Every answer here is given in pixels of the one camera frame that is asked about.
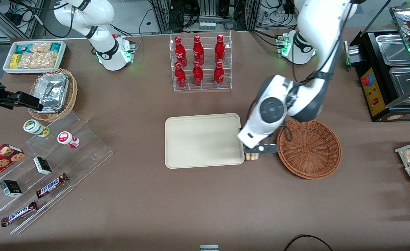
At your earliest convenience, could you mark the small clear cracker bag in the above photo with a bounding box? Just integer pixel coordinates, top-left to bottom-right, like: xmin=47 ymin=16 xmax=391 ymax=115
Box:
xmin=30 ymin=43 xmax=52 ymax=53

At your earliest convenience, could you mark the green lid yogurt bottle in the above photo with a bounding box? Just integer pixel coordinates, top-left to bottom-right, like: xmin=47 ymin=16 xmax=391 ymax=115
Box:
xmin=23 ymin=120 xmax=50 ymax=137

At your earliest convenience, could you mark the black floor cable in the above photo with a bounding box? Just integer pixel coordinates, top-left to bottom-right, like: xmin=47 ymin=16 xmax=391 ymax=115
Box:
xmin=283 ymin=235 xmax=334 ymax=251

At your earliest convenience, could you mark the aluminium frame rack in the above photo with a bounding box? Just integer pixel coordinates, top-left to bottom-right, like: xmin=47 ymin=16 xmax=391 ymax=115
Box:
xmin=150 ymin=0 xmax=261 ymax=34

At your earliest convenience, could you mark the light wicker basket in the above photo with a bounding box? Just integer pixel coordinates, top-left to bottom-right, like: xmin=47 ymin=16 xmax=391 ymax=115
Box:
xmin=28 ymin=69 xmax=78 ymax=122

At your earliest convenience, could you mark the aluminium foil container stack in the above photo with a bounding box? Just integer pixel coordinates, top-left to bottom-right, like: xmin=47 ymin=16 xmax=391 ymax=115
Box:
xmin=32 ymin=73 xmax=69 ymax=113

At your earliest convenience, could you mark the white snack bin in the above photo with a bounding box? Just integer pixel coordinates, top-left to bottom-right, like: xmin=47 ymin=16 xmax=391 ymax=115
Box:
xmin=2 ymin=40 xmax=67 ymax=75

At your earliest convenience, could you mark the small black green carton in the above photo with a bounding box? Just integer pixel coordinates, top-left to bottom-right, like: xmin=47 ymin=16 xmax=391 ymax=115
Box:
xmin=33 ymin=157 xmax=52 ymax=175
xmin=0 ymin=180 xmax=23 ymax=197

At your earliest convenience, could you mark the brown wicker basket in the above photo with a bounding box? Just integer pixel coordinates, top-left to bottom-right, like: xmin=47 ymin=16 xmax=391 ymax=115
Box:
xmin=276 ymin=118 xmax=342 ymax=180

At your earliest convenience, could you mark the red cola bottle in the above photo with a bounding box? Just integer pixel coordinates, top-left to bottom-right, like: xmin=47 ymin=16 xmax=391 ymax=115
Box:
xmin=193 ymin=61 xmax=203 ymax=87
xmin=193 ymin=35 xmax=204 ymax=66
xmin=215 ymin=34 xmax=226 ymax=64
xmin=174 ymin=62 xmax=187 ymax=89
xmin=174 ymin=37 xmax=188 ymax=67
xmin=214 ymin=61 xmax=225 ymax=88

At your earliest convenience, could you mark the steel warmer pan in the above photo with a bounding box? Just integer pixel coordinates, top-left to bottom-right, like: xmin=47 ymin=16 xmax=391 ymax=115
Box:
xmin=375 ymin=34 xmax=410 ymax=66
xmin=389 ymin=66 xmax=410 ymax=99

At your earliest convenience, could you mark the clear acrylic bottle rack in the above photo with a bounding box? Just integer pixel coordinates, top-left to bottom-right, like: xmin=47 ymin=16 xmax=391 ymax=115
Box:
xmin=169 ymin=31 xmax=232 ymax=92

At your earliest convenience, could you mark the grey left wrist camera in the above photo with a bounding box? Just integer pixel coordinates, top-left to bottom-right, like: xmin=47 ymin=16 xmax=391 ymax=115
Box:
xmin=244 ymin=144 xmax=279 ymax=154

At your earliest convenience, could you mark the beige plastic tray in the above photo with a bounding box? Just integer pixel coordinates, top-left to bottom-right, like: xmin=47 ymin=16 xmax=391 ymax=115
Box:
xmin=165 ymin=113 xmax=245 ymax=169

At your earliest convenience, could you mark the black food warmer machine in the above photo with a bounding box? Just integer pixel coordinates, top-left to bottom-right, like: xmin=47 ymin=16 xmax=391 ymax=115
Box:
xmin=344 ymin=5 xmax=410 ymax=122

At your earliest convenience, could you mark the large clear cracker bag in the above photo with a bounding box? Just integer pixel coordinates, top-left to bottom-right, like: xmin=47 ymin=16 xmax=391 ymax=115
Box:
xmin=18 ymin=52 xmax=58 ymax=69

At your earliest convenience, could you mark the red lid yogurt bottle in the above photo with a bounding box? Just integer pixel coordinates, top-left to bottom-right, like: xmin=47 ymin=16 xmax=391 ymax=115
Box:
xmin=57 ymin=131 xmax=80 ymax=149

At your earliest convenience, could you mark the clear acrylic stepped stand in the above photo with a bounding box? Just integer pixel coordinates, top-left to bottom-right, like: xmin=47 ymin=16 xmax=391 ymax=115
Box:
xmin=0 ymin=111 xmax=114 ymax=235

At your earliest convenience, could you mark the snickers chocolate bar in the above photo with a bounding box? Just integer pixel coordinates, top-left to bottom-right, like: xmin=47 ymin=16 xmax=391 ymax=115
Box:
xmin=1 ymin=201 xmax=38 ymax=227
xmin=36 ymin=173 xmax=69 ymax=199

